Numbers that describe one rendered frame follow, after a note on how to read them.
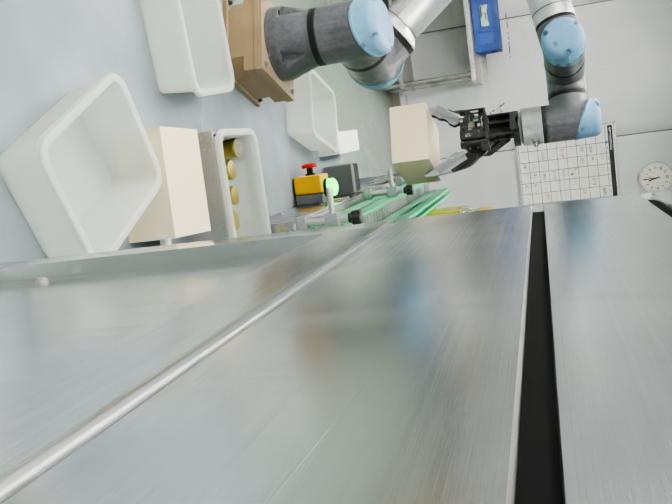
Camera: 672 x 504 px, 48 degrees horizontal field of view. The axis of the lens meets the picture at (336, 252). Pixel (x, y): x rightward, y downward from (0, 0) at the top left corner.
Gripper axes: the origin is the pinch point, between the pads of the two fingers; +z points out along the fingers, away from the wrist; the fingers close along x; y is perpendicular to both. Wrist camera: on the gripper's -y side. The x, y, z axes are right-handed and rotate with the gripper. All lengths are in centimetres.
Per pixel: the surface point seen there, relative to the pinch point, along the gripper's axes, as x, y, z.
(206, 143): 11, 45, 28
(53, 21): 4, 75, 35
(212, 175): 16, 43, 28
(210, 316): 51, 126, -13
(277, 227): 20.1, 20.8, 25.3
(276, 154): -4.2, -5.0, 35.3
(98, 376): 53, 132, -13
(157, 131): 15, 61, 28
